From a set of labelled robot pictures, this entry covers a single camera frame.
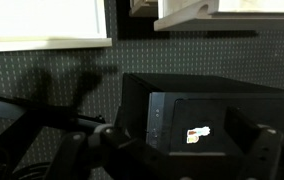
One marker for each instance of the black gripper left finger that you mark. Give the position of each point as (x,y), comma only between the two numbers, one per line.
(122,156)

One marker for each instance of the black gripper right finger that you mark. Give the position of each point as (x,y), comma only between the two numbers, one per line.
(260,146)

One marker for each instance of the light wooden drawer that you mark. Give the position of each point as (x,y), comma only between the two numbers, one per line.
(42,20)
(143,8)
(232,24)

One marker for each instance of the small colourful sticker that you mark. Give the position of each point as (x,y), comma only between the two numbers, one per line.
(198,135)

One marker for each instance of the black computer tower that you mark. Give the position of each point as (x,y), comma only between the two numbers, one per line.
(198,86)

